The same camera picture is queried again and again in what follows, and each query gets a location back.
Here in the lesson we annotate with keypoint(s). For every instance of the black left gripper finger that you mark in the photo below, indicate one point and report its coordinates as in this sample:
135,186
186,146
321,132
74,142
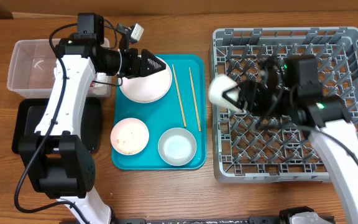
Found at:
146,70
150,62

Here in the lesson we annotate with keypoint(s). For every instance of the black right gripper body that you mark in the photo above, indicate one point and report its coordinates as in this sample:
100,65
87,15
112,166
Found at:
261,102

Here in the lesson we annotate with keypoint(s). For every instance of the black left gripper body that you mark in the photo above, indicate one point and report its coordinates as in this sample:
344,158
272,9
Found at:
128,66

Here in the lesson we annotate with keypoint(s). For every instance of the white paper cup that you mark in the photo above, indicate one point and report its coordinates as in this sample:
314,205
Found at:
217,86

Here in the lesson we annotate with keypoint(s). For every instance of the small pink bowl with crumbs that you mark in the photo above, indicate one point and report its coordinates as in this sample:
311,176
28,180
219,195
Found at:
129,136

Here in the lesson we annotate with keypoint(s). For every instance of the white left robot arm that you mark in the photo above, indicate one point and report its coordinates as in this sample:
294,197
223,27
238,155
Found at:
56,160

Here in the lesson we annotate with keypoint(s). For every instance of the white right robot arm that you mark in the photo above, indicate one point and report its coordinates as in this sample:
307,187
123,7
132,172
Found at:
293,89

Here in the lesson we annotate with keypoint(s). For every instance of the grey dishwasher rack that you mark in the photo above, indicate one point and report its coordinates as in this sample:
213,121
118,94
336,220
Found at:
244,155

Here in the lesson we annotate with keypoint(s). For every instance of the large pink plate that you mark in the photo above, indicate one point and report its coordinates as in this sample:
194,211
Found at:
148,89

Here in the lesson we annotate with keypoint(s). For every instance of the left wooden chopstick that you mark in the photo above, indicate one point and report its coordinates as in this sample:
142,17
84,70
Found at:
179,96

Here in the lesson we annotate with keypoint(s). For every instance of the wooden chopstick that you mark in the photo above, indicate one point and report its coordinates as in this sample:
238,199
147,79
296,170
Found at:
179,96
194,100

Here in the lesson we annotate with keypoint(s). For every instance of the right wooden chopstick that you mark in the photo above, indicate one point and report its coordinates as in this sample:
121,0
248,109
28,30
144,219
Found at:
194,100

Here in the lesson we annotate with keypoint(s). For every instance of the teal serving tray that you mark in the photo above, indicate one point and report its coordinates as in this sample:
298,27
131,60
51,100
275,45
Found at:
165,113

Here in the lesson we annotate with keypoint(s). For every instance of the grey bowl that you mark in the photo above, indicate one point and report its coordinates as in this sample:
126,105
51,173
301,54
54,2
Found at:
177,146

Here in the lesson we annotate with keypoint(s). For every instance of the clear plastic bin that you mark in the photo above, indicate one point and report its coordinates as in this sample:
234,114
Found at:
32,70

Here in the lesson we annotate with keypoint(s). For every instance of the black plastic tray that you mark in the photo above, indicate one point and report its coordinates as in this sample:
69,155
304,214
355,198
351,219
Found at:
30,112

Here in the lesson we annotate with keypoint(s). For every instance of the black rail at table edge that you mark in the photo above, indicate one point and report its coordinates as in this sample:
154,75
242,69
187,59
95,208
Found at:
252,219

